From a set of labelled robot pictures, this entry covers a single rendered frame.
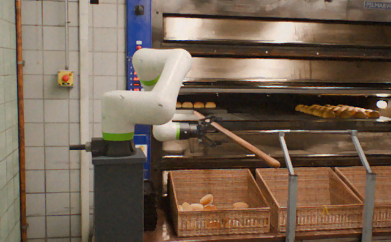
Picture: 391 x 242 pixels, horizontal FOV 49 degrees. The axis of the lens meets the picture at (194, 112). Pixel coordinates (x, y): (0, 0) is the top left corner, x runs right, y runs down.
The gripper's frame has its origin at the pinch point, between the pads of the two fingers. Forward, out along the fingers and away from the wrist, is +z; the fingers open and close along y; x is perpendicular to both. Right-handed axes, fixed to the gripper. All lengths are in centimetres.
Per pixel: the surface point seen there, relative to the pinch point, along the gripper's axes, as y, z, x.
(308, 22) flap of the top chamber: -67, 71, -57
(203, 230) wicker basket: 59, -10, -5
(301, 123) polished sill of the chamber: 3, 68, -54
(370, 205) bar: 43, 87, 5
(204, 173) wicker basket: 37, -1, -50
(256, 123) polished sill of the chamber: 3, 35, -54
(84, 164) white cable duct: 30, -81, -52
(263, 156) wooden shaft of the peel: 0, 0, 66
